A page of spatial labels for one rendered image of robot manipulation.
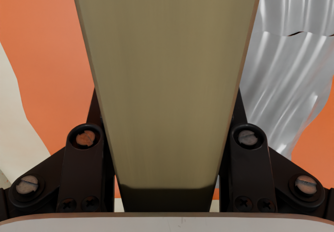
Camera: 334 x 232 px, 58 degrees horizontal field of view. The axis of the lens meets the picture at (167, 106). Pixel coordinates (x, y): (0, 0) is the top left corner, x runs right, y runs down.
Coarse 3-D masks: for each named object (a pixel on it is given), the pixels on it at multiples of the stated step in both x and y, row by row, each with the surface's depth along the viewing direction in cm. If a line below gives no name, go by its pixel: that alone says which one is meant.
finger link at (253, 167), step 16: (240, 128) 10; (256, 128) 10; (240, 144) 10; (256, 144) 10; (240, 160) 9; (256, 160) 9; (240, 176) 9; (256, 176) 9; (272, 176) 9; (224, 192) 11; (240, 192) 8; (256, 192) 8; (272, 192) 8; (224, 208) 10; (240, 208) 8; (256, 208) 8; (272, 208) 8
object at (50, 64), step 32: (0, 32) 17; (32, 32) 17; (64, 32) 17; (32, 64) 18; (64, 64) 18; (32, 96) 20; (64, 96) 20; (64, 128) 23; (320, 128) 23; (320, 160) 26
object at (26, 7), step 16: (0, 0) 15; (16, 0) 15; (32, 0) 15; (48, 0) 15; (64, 0) 15; (0, 16) 16; (16, 16) 16; (32, 16) 16; (48, 16) 16; (64, 16) 16
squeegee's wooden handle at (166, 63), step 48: (96, 0) 4; (144, 0) 4; (192, 0) 4; (240, 0) 4; (96, 48) 5; (144, 48) 5; (192, 48) 5; (240, 48) 5; (144, 96) 6; (192, 96) 6; (144, 144) 7; (192, 144) 7; (144, 192) 8; (192, 192) 8
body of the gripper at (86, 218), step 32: (0, 224) 7; (32, 224) 7; (64, 224) 7; (96, 224) 7; (128, 224) 7; (160, 224) 7; (192, 224) 7; (224, 224) 7; (256, 224) 7; (288, 224) 7; (320, 224) 7
